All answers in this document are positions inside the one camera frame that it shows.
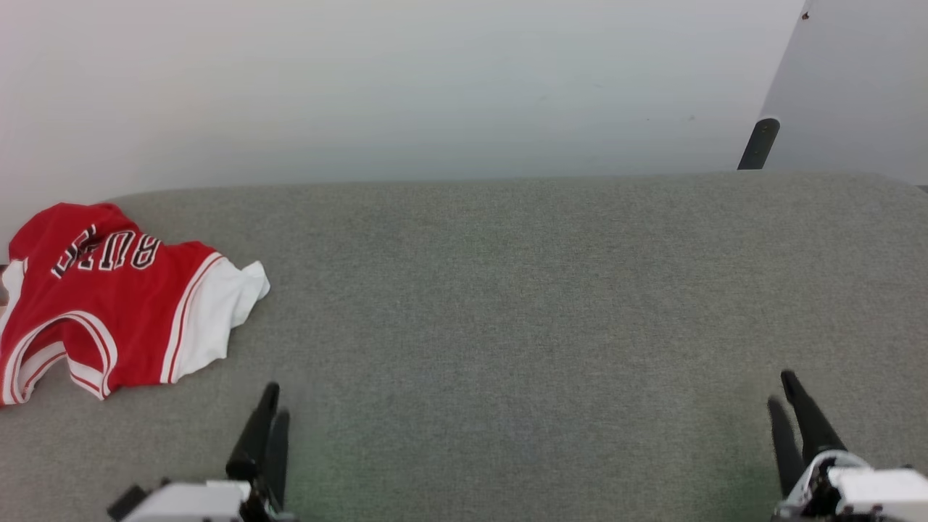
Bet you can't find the grey fabric sofa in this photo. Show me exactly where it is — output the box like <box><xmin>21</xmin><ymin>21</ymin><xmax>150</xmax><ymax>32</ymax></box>
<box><xmin>0</xmin><ymin>170</ymin><xmax>928</xmax><ymax>522</ymax></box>

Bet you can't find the red and white basketball jersey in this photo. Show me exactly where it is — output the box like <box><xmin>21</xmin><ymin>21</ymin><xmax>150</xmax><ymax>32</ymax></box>
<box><xmin>0</xmin><ymin>202</ymin><xmax>271</xmax><ymax>407</ymax></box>

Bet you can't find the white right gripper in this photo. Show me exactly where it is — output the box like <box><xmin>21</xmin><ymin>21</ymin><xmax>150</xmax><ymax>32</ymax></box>
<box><xmin>767</xmin><ymin>370</ymin><xmax>928</xmax><ymax>522</ymax></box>

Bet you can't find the dark metal leg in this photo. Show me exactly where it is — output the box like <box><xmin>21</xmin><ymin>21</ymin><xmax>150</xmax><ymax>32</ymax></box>
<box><xmin>737</xmin><ymin>118</ymin><xmax>781</xmax><ymax>171</ymax></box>

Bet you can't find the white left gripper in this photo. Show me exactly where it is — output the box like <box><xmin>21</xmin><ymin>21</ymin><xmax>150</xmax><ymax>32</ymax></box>
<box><xmin>120</xmin><ymin>382</ymin><xmax>292</xmax><ymax>522</ymax></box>

